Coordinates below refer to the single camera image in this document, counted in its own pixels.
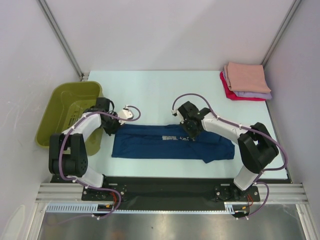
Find dark blue t shirt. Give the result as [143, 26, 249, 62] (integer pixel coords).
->
[111, 124, 235, 164]

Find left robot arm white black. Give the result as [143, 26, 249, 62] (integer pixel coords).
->
[48, 97, 122, 200]

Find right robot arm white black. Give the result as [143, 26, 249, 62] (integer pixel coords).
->
[172, 101, 279, 201]

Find olive green plastic basket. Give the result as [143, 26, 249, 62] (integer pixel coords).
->
[35, 81, 103, 149]

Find folded lilac t shirt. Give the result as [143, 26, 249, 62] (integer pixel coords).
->
[222, 65, 272, 100]

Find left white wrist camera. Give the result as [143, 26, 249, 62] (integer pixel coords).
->
[117, 108, 135, 125]

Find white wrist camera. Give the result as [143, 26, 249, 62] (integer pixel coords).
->
[117, 108, 135, 125]
[171, 109, 184, 124]

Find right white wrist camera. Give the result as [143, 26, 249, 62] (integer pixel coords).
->
[171, 109, 184, 124]

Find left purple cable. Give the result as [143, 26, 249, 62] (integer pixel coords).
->
[57, 104, 142, 221]

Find purple cable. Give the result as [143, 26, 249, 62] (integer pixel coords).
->
[57, 104, 142, 221]
[171, 93, 289, 220]

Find left aluminium frame post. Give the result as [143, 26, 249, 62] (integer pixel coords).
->
[36, 0, 85, 81]

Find aluminium frame post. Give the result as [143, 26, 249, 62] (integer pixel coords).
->
[36, 0, 85, 81]
[261, 0, 303, 68]

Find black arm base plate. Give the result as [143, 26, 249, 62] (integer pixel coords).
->
[81, 174, 261, 211]

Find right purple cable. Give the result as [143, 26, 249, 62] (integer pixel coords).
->
[171, 93, 289, 220]

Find white slotted cable duct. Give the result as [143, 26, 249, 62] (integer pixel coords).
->
[46, 203, 248, 215]

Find right aluminium frame post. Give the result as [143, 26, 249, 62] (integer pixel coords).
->
[261, 0, 303, 68]

